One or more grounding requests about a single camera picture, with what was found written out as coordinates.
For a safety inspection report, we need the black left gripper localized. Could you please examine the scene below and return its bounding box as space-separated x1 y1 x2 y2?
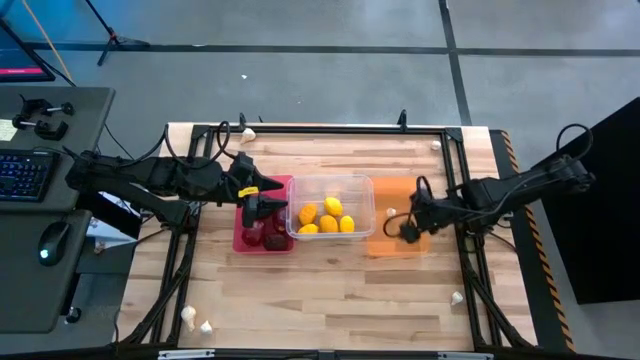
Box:
219 152 290 229

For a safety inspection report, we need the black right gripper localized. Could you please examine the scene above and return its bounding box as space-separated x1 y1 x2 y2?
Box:
399 189 455 245

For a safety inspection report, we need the orange plastic bin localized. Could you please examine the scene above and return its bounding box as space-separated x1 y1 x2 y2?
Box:
367 177 432 259

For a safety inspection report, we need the clear plastic bin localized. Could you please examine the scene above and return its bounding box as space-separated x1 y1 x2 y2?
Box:
285 173 377 242

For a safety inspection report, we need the red plastic bin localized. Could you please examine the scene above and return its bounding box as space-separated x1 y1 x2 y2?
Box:
232 174 296 255

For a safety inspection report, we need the yellow-black hazard strip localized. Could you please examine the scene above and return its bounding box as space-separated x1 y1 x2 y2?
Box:
489 128 576 354

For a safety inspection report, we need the white paper sheet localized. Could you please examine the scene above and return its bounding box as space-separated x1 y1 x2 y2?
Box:
85 214 141 251

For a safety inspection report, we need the black floor mat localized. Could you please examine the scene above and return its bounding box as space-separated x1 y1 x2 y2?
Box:
529 97 640 305

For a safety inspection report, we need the black computer mouse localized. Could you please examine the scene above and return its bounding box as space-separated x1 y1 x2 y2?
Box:
37 221 71 267

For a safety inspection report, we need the black tripod stand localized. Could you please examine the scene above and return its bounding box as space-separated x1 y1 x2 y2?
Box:
84 0 151 67

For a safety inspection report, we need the black screw clamp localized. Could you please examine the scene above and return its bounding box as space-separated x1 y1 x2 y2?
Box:
19 97 76 117
12 114 70 141

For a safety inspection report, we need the grey desk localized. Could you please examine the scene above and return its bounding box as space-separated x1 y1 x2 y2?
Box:
0 85 117 335

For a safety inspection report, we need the black backlit keyboard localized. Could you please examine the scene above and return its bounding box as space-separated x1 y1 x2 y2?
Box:
0 148 61 202

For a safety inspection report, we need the yellow pole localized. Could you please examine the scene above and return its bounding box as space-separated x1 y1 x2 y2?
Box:
22 0 75 84

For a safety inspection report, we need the black desk monitor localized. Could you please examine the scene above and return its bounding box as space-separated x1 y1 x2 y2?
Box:
0 19 56 83

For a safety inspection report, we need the black aluminium table frame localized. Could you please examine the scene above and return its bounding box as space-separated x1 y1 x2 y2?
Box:
117 122 539 360

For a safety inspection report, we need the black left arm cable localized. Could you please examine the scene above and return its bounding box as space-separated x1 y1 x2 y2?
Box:
162 119 232 167

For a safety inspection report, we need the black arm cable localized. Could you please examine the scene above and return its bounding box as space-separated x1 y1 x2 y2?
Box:
162 119 232 167
555 123 594 162

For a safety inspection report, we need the silver metal bracket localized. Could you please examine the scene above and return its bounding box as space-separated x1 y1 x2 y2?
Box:
437 351 494 360
157 348 216 360

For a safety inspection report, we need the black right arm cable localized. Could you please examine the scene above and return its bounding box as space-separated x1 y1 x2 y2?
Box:
555 123 594 162

